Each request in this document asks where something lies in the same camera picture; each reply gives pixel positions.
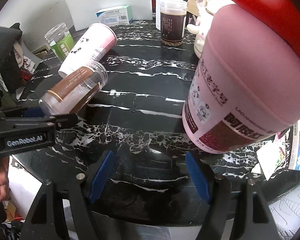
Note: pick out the blue white booklet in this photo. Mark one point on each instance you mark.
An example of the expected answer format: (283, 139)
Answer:
(294, 163)

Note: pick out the clear jar brown label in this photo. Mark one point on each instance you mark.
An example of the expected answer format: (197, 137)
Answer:
(71, 94)

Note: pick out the cream cartoon kettle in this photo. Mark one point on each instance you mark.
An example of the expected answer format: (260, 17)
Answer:
(202, 23)

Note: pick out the dark clothes pile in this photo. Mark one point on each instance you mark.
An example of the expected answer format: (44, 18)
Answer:
(9, 68)

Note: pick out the dark label jar with beans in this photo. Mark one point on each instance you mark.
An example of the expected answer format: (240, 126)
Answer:
(172, 22)

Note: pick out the person's left hand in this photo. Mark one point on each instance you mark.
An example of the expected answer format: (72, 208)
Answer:
(0, 184)

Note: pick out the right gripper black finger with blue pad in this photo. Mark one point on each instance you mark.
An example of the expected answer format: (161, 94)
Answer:
(46, 218)
(252, 219)
(22, 112)

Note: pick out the white blue medicine box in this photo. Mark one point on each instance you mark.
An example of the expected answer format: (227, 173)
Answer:
(113, 16)

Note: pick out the large pink red-lid jar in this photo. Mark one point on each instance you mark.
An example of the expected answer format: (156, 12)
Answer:
(246, 87)

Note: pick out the clear jar green label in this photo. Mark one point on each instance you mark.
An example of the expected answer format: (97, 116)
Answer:
(60, 40)

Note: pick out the white paper card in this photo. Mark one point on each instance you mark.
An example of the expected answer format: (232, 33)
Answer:
(270, 156)

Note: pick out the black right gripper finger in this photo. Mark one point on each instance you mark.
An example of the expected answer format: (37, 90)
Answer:
(63, 121)

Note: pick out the pink panda paper cup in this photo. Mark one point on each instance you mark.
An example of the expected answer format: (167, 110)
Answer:
(92, 46)

